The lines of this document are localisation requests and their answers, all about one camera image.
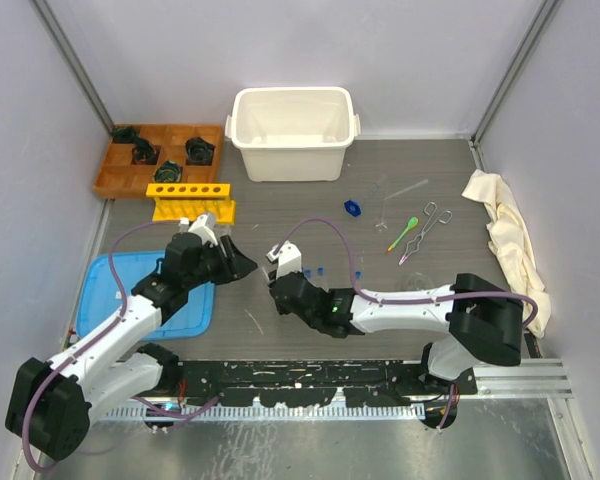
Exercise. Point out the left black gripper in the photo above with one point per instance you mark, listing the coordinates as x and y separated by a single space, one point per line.
236 267

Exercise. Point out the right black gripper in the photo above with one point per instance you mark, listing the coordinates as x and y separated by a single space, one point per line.
282 308

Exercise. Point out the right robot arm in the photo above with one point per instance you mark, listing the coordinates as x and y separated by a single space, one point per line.
479 322

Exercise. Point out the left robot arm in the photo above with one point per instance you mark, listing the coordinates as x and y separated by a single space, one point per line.
54 402

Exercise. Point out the yellow test tube rack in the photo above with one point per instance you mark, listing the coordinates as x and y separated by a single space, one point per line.
175 200

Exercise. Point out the blue hexagonal cap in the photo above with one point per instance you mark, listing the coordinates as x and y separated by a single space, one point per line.
353 208

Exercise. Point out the rolled tie yellow floral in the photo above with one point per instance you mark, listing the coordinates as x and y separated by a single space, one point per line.
168 172

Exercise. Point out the rolled tie brown blue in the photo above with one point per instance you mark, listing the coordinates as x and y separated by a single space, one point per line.
199 152

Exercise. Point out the wooden compartment tray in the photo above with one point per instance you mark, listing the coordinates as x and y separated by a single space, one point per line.
120 177

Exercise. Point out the white plastic bin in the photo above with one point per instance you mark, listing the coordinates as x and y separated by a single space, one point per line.
293 134

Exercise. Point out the blue plastic tray lid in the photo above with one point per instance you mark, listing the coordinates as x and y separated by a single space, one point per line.
100 297

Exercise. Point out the rolled tie orange pattern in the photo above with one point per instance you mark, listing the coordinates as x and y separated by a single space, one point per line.
143 152

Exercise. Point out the green rainbow spoon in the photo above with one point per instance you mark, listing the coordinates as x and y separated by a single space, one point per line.
411 224

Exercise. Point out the rolled tie dark green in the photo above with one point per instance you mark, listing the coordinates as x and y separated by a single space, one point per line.
124 134

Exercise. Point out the metal crucible tongs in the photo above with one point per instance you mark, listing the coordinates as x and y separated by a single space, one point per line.
433 217

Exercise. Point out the cream cloth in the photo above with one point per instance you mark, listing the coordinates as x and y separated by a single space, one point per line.
510 242

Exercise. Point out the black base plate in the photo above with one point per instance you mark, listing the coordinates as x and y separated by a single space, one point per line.
374 383

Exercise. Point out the aluminium rail frame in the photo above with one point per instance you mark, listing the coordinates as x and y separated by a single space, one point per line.
531 379

